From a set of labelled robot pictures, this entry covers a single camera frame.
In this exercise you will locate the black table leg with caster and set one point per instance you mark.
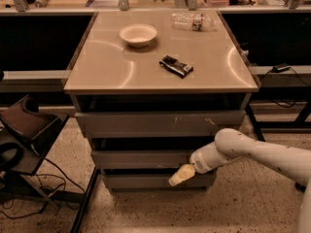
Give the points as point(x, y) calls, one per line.
point(254, 122)

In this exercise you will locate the grey drawer cabinet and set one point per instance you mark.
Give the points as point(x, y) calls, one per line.
point(111, 76)

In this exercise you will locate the black snack wrapper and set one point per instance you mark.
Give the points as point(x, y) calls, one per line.
point(175, 67)

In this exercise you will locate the yellow foam padded gripper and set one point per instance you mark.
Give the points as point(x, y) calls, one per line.
point(198, 162)

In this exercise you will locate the grey bottom drawer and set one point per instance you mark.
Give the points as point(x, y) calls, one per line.
point(129, 180)

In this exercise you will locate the grey top drawer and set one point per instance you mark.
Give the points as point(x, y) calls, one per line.
point(157, 124)

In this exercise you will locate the black caster wheel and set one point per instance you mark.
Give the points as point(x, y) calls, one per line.
point(299, 187)

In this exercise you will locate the grey drawer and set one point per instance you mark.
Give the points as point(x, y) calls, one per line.
point(129, 180)
point(140, 159)
point(157, 124)

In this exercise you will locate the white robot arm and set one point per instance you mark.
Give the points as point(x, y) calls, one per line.
point(230, 145)

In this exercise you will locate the clear plastic water bottle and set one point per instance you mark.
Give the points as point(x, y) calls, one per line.
point(198, 22)

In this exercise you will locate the black power adapter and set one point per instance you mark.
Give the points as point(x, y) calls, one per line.
point(280, 68)

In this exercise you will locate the white bowl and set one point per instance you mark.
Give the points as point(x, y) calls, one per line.
point(138, 35)

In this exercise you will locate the dark side cart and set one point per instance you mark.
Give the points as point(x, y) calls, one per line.
point(27, 136)

